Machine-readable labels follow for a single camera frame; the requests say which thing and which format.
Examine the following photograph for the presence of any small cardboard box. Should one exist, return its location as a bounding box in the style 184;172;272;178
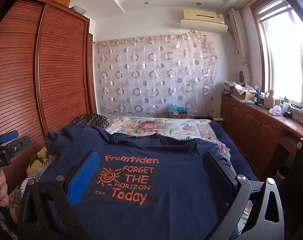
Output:
169;111;188;119

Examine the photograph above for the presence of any open cardboard box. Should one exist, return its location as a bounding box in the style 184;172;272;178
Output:
232;82;257;102

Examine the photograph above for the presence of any pink bottle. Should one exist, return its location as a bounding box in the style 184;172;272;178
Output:
264;89;275;108

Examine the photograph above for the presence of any person's left hand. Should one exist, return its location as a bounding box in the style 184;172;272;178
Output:
0;170;9;207

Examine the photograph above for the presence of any grey storage box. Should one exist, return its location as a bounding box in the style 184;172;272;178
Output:
71;5;87;15

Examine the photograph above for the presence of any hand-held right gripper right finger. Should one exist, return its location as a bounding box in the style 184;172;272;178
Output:
202;151;285;240

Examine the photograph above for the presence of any dark ring-patterned cloth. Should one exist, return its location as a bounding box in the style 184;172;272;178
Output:
71;113;110;131

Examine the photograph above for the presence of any sheer circle-pattern curtain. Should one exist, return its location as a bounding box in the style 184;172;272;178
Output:
93;31;219;118

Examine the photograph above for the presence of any long wooden sideboard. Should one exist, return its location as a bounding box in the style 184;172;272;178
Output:
221;94;303;205

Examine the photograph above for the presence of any wall air conditioner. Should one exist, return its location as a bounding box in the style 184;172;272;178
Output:
180;8;229;34

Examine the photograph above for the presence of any tied beige window drape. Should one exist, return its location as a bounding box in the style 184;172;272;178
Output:
228;7;252;83

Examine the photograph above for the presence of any blue plastic pack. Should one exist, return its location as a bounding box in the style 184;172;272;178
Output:
168;102;188;113

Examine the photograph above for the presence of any floral bedsheet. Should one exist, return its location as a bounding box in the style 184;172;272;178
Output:
105;116;231;162

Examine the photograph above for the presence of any dark blue blanket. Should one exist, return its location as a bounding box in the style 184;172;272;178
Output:
211;120;260;182

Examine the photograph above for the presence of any wooden slatted wardrobe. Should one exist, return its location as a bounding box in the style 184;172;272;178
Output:
0;0;98;195

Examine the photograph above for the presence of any navy blue printed t-shirt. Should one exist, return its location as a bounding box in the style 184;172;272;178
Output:
39;125;260;240

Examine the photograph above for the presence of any white waste bin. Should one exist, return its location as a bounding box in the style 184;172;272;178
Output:
276;164;290;180

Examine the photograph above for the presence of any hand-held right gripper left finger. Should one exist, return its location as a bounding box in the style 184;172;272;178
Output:
18;151;100;240

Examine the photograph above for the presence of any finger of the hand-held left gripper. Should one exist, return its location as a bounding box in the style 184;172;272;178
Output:
6;135;31;153
0;130;19;145

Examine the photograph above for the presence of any wooden framed window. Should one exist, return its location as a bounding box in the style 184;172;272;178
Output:
250;0;303;112

